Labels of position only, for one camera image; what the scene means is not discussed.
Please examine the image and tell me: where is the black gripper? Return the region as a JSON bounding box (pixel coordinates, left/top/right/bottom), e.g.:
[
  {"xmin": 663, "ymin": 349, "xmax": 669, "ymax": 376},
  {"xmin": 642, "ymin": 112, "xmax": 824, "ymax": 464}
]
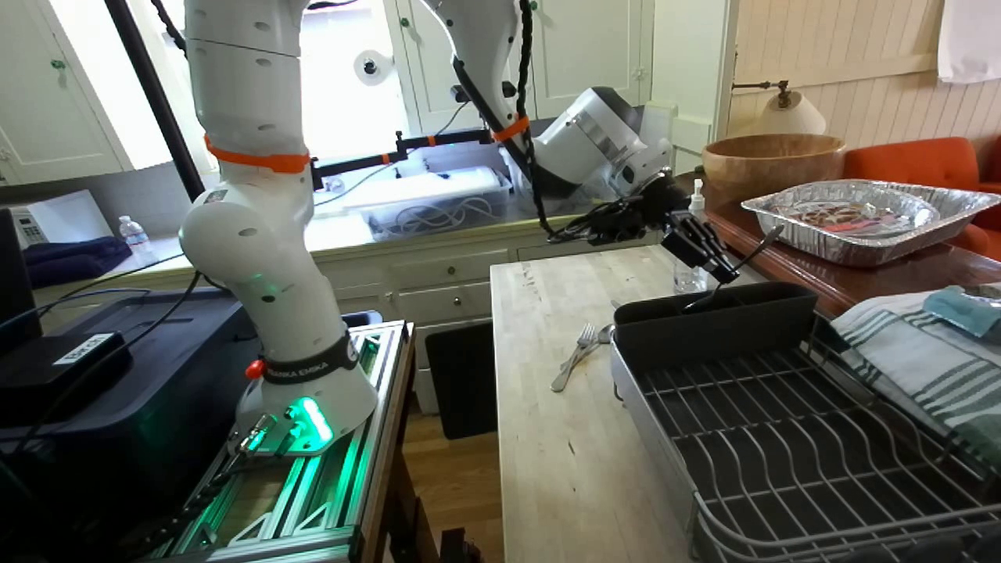
[{"xmin": 588, "ymin": 181, "xmax": 740, "ymax": 284}]

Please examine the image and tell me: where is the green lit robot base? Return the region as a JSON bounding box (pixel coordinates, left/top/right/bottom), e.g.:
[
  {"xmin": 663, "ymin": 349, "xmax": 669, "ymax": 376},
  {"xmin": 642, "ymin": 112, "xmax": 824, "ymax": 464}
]
[{"xmin": 144, "ymin": 323, "xmax": 415, "ymax": 563}]

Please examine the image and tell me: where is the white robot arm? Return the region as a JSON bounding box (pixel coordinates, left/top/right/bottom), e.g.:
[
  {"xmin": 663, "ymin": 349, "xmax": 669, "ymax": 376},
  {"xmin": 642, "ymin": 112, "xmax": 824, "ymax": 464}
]
[{"xmin": 178, "ymin": 0, "xmax": 734, "ymax": 453}]

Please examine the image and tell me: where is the grey dish rack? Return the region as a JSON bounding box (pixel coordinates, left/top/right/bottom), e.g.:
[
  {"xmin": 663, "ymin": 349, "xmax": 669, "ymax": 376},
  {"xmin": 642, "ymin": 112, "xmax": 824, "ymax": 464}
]
[{"xmin": 614, "ymin": 314, "xmax": 1001, "ymax": 563}]

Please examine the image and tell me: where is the clear hand sanitizer bottle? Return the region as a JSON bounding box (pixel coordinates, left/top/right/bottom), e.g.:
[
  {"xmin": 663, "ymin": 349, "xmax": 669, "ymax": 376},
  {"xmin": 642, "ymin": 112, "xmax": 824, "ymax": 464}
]
[{"xmin": 689, "ymin": 178, "xmax": 708, "ymax": 220}]

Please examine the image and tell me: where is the large wooden bowl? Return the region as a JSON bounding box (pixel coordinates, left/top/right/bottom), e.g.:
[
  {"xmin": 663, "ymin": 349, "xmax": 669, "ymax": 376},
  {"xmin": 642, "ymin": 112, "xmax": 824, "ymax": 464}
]
[{"xmin": 700, "ymin": 134, "xmax": 844, "ymax": 208}]

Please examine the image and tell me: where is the grey utensil caddy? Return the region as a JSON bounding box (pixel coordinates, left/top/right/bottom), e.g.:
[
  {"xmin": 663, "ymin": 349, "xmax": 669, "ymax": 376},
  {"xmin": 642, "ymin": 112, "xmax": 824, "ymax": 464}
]
[{"xmin": 614, "ymin": 282, "xmax": 816, "ymax": 367}]

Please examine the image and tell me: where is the dark wooden side table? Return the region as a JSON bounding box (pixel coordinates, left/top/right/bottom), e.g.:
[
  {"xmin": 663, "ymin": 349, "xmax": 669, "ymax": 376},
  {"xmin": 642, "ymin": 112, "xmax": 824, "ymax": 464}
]
[{"xmin": 708, "ymin": 206, "xmax": 1001, "ymax": 317}]

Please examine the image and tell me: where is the aluminium foil tray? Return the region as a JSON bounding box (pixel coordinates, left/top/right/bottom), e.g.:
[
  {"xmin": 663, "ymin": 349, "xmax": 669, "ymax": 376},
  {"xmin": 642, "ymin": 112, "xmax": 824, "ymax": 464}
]
[{"xmin": 746, "ymin": 178, "xmax": 1001, "ymax": 267}]

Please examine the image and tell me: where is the striped folded towel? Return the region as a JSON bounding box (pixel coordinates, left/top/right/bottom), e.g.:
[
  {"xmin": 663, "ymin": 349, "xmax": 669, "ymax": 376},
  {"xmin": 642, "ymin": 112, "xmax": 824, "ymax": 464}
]
[{"xmin": 831, "ymin": 284, "xmax": 1001, "ymax": 469}]

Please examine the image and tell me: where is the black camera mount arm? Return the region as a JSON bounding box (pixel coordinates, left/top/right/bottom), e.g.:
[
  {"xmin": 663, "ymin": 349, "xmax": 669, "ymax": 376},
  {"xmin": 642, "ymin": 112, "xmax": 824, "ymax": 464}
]
[{"xmin": 310, "ymin": 119, "xmax": 533, "ymax": 181}]

